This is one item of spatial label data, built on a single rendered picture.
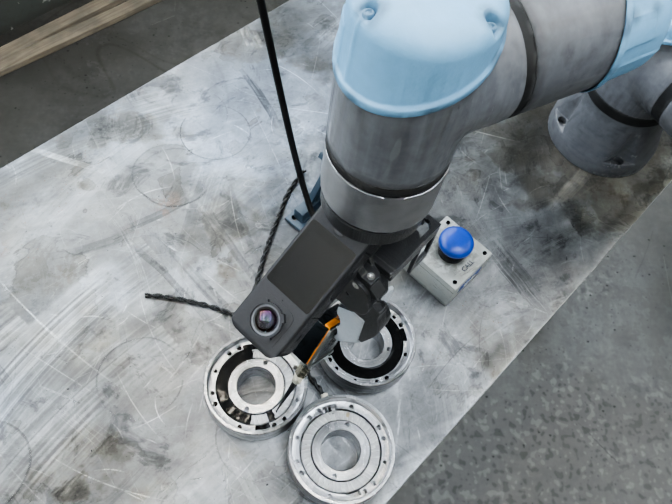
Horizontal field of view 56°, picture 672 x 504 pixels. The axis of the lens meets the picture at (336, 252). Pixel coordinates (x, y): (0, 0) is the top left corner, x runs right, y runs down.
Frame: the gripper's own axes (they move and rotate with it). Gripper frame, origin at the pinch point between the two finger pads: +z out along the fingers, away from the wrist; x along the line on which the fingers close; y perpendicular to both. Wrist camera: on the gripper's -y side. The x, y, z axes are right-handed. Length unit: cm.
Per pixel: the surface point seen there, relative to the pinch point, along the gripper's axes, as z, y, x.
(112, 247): 13.2, -5.4, 27.7
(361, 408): 10.2, -0.5, -6.3
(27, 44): 91, 38, 147
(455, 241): 5.7, 19.6, -2.2
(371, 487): 10.2, -5.6, -12.0
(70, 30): 91, 51, 143
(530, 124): 13.2, 48.1, 2.7
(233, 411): 10.3, -9.5, 2.9
